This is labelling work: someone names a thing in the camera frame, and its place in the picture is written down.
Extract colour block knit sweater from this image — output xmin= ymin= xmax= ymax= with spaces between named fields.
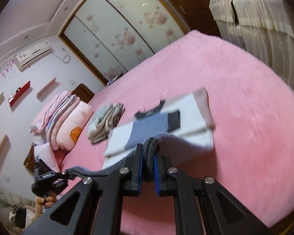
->
xmin=66 ymin=86 xmax=216 ymax=179

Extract folded grey knit clothes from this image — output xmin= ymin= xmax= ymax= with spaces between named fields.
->
xmin=87 ymin=102 xmax=125 ymax=145

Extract folded pink quilt stack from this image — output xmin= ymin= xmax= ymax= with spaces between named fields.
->
xmin=30 ymin=90 xmax=94 ymax=152

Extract floral sliding wardrobe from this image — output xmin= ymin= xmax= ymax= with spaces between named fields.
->
xmin=59 ymin=0 xmax=187 ymax=83

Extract person's left hand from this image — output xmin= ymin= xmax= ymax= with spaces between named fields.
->
xmin=34 ymin=192 xmax=57 ymax=219

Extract cream lace covered furniture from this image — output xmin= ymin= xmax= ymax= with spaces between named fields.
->
xmin=209 ymin=0 xmax=294 ymax=91

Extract pink bed blanket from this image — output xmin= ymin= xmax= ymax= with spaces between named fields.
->
xmin=60 ymin=29 xmax=294 ymax=235

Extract dark wooden headboard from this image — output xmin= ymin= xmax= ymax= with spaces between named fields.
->
xmin=72 ymin=84 xmax=95 ymax=103

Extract pink square pillow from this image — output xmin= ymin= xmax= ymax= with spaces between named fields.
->
xmin=34 ymin=143 xmax=60 ymax=172

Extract white air conditioner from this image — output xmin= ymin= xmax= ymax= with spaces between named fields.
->
xmin=15 ymin=40 xmax=54 ymax=72

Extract dark brown wooden door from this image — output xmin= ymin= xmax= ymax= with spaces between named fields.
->
xmin=169 ymin=0 xmax=221 ymax=37

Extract red wall shelf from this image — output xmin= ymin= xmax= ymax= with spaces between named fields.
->
xmin=9 ymin=81 xmax=31 ymax=107

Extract pink wall shelf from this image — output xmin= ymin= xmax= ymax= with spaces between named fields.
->
xmin=36 ymin=77 xmax=57 ymax=98

